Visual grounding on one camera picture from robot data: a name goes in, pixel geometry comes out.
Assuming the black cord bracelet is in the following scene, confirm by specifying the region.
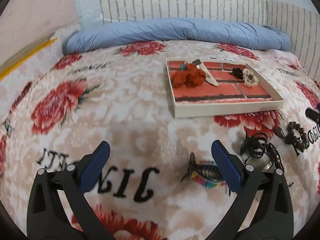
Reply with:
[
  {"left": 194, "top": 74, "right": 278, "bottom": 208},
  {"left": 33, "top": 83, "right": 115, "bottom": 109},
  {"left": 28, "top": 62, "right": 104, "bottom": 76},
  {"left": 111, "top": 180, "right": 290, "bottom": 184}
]
[{"left": 239, "top": 132, "right": 285, "bottom": 173}]

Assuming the brown wooden bead bracelet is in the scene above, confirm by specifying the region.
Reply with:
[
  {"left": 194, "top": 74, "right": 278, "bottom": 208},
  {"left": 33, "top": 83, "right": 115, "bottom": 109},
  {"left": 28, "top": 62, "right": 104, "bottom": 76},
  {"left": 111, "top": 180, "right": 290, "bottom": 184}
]
[{"left": 284, "top": 121, "right": 311, "bottom": 157}]

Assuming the brown leaf pendant tassel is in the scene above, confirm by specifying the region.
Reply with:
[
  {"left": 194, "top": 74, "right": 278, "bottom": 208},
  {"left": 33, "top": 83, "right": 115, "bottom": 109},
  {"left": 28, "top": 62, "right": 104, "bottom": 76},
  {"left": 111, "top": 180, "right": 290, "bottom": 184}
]
[{"left": 274, "top": 126, "right": 285, "bottom": 139}]

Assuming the floral plush blanket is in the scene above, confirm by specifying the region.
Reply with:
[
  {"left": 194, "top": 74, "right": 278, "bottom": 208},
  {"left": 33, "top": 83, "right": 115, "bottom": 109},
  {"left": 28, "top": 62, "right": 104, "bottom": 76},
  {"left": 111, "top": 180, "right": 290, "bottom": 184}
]
[{"left": 1, "top": 29, "right": 319, "bottom": 239}]

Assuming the white tray brick-pattern lining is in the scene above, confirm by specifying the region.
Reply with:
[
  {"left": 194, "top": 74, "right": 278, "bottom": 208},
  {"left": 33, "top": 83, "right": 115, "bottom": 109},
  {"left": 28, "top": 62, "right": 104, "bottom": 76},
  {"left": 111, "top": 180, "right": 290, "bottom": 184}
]
[{"left": 166, "top": 58, "right": 284, "bottom": 118}]

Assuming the black bead trinket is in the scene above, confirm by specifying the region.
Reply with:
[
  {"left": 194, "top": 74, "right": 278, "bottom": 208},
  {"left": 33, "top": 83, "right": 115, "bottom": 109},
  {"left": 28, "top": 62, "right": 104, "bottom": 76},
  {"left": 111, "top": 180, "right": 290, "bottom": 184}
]
[{"left": 229, "top": 68, "right": 244, "bottom": 80}]

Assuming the white card with hair clip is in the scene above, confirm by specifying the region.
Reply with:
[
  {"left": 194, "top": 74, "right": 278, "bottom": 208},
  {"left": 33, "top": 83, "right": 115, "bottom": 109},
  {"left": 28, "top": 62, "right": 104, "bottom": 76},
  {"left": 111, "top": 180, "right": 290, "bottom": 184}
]
[{"left": 184, "top": 58, "right": 219, "bottom": 87}]

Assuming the orange fabric scrunchie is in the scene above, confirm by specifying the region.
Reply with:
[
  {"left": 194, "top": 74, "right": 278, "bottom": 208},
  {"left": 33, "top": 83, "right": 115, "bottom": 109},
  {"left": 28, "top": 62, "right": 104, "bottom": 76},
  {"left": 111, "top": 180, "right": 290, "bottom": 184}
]
[{"left": 170, "top": 63, "right": 206, "bottom": 88}]

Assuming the yellow strip at bedside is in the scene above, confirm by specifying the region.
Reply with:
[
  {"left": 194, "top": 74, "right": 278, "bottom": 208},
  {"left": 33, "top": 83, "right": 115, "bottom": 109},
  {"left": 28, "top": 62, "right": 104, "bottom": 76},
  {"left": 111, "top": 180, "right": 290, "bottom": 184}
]
[{"left": 0, "top": 35, "right": 57, "bottom": 80}]

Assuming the blue rolled duvet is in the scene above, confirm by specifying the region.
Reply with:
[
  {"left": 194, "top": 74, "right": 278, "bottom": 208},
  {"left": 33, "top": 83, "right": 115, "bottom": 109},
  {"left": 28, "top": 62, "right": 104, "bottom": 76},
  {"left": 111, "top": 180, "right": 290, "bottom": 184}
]
[{"left": 62, "top": 17, "right": 291, "bottom": 55}]

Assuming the light blue floral headboard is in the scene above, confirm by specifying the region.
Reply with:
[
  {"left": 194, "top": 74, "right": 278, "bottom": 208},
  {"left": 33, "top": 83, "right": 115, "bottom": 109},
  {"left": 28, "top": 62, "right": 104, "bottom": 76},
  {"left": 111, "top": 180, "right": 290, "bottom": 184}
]
[{"left": 72, "top": 0, "right": 311, "bottom": 27}]

